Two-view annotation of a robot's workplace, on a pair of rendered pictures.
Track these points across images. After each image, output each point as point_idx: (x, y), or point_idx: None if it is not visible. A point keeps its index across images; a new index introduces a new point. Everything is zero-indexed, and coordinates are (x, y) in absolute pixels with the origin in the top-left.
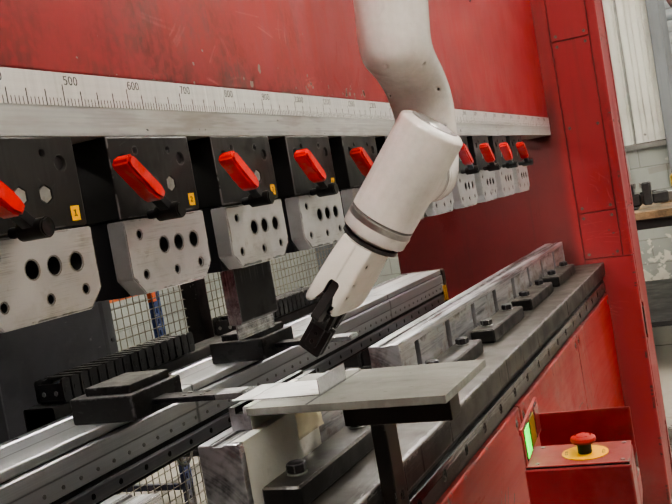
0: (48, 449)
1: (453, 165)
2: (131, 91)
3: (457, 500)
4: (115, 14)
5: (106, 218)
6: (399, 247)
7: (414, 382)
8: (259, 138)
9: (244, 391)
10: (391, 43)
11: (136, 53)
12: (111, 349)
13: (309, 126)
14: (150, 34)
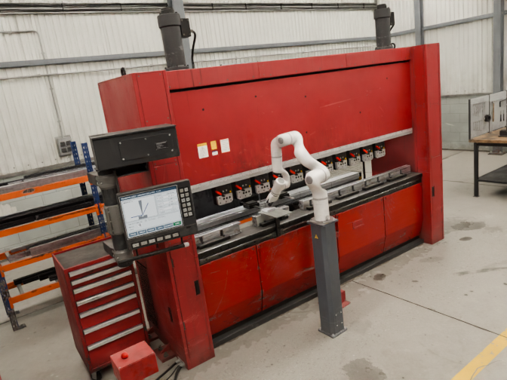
0: (236, 211)
1: (287, 184)
2: (240, 174)
3: (300, 230)
4: (238, 165)
5: (235, 190)
6: (277, 195)
7: (278, 213)
8: (265, 173)
9: (262, 208)
10: (274, 170)
11: (241, 169)
12: None
13: None
14: (244, 165)
